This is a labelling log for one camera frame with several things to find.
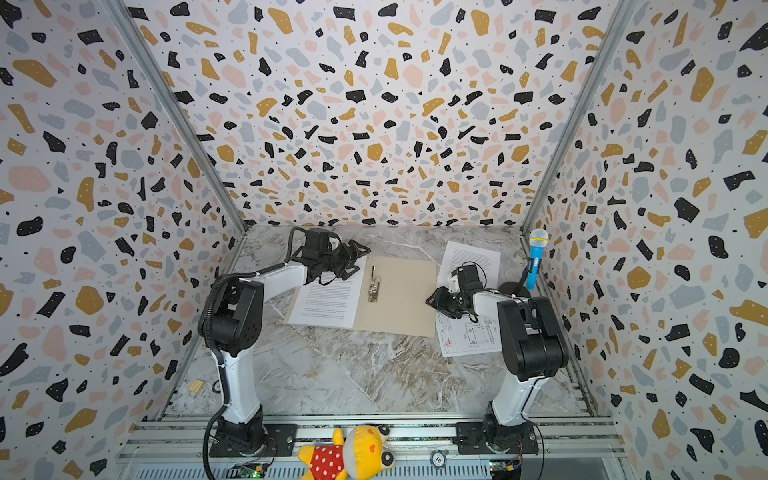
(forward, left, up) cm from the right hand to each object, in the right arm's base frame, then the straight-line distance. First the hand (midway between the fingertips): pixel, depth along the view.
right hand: (428, 297), depth 97 cm
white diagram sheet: (-11, -11, -4) cm, 16 cm away
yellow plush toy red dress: (-43, +16, +5) cm, 47 cm away
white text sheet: (0, +31, -5) cm, 32 cm away
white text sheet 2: (+22, -12, -5) cm, 25 cm away
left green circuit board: (-46, +43, -3) cm, 63 cm away
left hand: (+10, +20, +10) cm, 25 cm away
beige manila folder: (+2, +10, -4) cm, 11 cm away
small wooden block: (-28, +64, -2) cm, 70 cm away
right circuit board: (-45, -17, -5) cm, 48 cm away
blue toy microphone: (+6, -30, +21) cm, 37 cm away
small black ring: (-28, +60, -3) cm, 66 cm away
